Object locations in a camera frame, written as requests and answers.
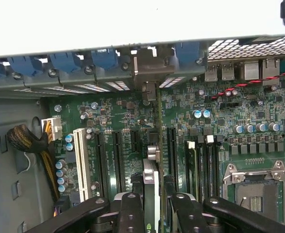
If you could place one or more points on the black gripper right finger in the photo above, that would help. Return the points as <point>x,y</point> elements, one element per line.
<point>188,216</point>

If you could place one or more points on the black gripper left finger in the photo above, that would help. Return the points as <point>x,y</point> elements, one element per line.
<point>131,213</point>

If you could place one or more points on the long black expansion slot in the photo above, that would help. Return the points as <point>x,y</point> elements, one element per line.
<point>118,160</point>
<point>172,155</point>
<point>100,162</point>

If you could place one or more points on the white expansion slot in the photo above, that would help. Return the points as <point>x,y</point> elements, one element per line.
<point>80,165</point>

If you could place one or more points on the CPU socket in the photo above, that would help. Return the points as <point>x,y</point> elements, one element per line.
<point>256,191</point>

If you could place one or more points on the short black expansion slot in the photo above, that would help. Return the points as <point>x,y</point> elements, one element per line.
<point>136,140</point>

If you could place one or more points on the green motherboard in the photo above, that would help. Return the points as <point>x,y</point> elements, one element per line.
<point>176,114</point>

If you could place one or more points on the white power connector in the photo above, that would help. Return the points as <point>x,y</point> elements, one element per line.
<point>56,128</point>

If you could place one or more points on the black open PC case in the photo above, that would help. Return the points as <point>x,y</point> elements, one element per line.
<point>84,80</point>

